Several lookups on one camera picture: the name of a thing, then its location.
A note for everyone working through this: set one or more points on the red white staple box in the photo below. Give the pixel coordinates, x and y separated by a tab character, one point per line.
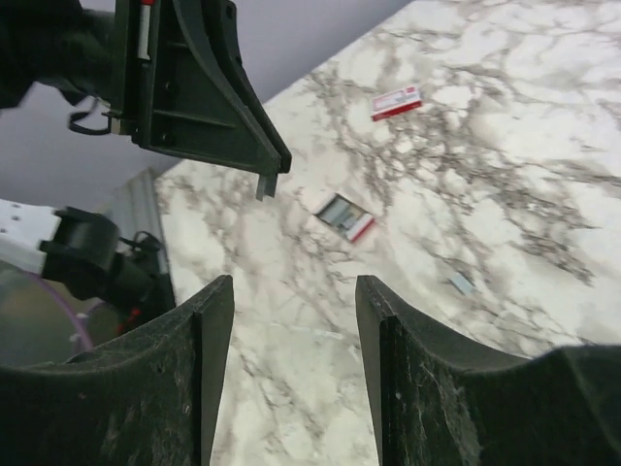
396	102

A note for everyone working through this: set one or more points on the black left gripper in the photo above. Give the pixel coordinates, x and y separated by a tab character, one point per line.
195	100

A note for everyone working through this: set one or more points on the staple strip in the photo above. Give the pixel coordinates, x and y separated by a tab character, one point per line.
461	283

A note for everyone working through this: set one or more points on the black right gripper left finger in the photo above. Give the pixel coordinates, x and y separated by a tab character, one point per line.
149	397

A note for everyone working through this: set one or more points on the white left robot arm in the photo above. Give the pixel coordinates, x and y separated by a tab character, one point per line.
79	249

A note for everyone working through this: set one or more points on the small staple piece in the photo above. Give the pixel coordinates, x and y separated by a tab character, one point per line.
266	186

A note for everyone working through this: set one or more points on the staple box tray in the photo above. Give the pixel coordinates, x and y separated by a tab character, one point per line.
346	218

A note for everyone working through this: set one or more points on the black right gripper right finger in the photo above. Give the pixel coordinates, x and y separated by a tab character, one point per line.
438	397

